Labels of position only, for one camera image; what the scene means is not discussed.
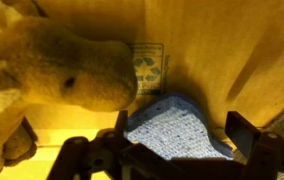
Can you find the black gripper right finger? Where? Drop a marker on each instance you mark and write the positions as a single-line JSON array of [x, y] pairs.
[[264, 151]]

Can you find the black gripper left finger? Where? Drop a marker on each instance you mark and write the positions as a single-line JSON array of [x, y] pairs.
[[79, 158]]

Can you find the blue sponge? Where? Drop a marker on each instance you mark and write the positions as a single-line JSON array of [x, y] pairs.
[[174, 126]]

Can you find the brown plush moose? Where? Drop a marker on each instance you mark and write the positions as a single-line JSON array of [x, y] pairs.
[[43, 62]]

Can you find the large cardboard box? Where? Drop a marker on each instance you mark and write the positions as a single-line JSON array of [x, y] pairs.
[[227, 54]]

